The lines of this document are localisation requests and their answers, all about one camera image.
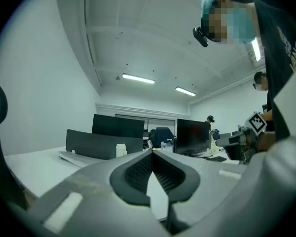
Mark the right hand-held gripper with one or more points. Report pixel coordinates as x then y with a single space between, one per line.
255 122

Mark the person's face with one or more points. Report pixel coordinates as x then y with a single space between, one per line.
217 21

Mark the black head camera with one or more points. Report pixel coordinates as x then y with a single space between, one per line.
199 36

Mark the black keyboard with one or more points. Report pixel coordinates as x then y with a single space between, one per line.
217 159

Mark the person's black printed t-shirt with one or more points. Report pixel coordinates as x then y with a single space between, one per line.
278 58

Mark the ceiling light tube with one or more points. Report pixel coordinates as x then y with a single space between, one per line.
185 91
138 78
256 49

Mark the teal face mask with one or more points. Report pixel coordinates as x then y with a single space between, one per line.
244 31

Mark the person's right forearm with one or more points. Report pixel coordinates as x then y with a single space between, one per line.
266 142

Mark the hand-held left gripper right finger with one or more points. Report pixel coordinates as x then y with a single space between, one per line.
212 174

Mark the black monitor with stand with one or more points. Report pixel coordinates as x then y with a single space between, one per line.
192 137

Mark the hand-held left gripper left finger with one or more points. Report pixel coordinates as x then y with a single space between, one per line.
93 181

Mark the chair with dark jacket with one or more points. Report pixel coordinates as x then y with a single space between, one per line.
162 134

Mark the silver laptop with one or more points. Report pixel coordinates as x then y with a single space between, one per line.
74 158

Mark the dark grey monitor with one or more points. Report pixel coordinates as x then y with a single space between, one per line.
101 144

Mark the clear plastic water bottle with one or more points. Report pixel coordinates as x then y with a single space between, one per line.
166 147

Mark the large black monitor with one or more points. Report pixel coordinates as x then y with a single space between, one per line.
118 126

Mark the black office chair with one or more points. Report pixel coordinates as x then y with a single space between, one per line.
0 132

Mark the white lidded cup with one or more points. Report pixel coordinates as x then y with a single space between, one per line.
121 150

